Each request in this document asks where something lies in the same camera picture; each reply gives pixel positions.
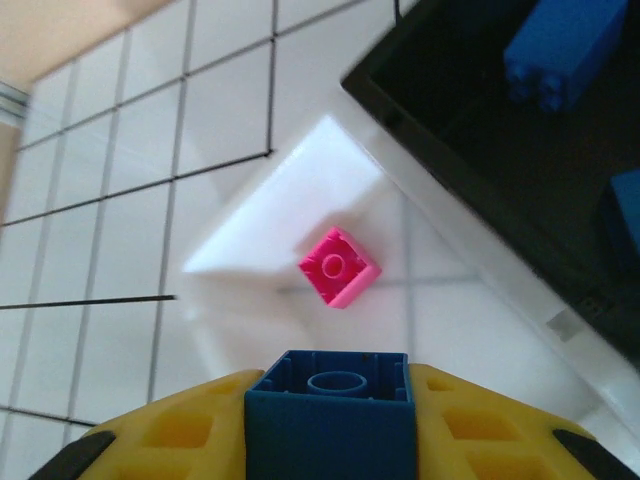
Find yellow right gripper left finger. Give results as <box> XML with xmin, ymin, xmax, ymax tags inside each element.
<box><xmin>34</xmin><ymin>368</ymin><xmax>265</xmax><ymax>480</ymax></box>

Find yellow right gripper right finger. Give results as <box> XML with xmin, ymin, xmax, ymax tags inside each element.
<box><xmin>408</xmin><ymin>363</ymin><xmax>640</xmax><ymax>480</ymax></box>

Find blue square lego brick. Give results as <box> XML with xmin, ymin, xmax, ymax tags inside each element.
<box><xmin>599</xmin><ymin>168</ymin><xmax>640</xmax><ymax>274</ymax></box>
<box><xmin>243</xmin><ymin>349</ymin><xmax>419</xmax><ymax>480</ymax></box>

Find pink lego brick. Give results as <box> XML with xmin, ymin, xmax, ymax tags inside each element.
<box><xmin>298</xmin><ymin>225</ymin><xmax>383</xmax><ymax>309</ymax></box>

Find white plastic container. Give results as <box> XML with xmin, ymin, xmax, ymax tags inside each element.
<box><xmin>182</xmin><ymin>113</ymin><xmax>640</xmax><ymax>471</ymax></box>

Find black plastic container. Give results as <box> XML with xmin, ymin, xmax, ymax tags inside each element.
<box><xmin>339</xmin><ymin>0</ymin><xmax>640</xmax><ymax>361</ymax></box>

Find long blue lego brick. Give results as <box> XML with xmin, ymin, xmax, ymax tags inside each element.
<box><xmin>502</xmin><ymin>0</ymin><xmax>629</xmax><ymax>114</ymax></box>

